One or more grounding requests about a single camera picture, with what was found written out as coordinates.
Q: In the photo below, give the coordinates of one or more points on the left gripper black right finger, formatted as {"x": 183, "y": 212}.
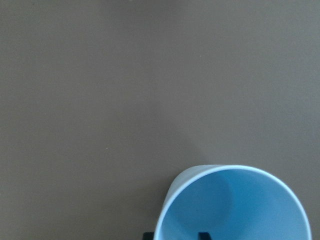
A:
{"x": 204, "y": 236}

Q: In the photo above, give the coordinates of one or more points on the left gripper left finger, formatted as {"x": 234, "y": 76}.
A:
{"x": 148, "y": 236}

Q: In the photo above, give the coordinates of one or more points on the blue plastic cup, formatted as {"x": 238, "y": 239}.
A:
{"x": 231, "y": 202}

